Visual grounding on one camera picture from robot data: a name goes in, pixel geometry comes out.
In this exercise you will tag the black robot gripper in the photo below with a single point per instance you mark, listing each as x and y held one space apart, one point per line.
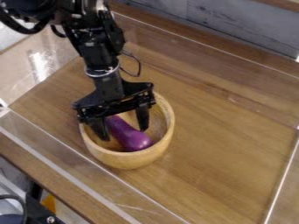
113 97

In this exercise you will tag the purple toy eggplant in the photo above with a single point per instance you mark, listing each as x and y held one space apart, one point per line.
132 139

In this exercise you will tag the brown wooden bowl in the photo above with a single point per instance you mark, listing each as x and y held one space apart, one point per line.
111 153

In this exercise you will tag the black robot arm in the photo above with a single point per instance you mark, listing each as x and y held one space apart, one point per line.
85 22

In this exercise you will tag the black clamp with screw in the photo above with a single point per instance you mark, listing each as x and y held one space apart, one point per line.
37 213

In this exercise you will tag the clear acrylic tray wall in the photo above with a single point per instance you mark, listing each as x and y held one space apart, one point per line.
230 169

